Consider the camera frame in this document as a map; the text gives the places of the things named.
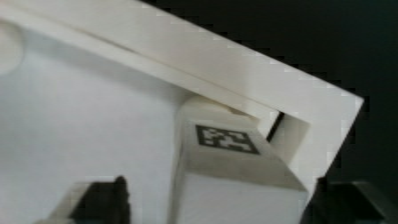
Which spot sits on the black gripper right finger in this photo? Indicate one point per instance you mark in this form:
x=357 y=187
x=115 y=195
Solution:
x=349 y=203

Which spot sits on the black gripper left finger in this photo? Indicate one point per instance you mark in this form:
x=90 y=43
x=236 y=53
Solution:
x=95 y=204

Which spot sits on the white square tabletop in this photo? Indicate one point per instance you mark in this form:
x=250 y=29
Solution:
x=120 y=61

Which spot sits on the white table leg with tag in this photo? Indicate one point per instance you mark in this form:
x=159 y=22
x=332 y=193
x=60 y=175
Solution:
x=12 y=47

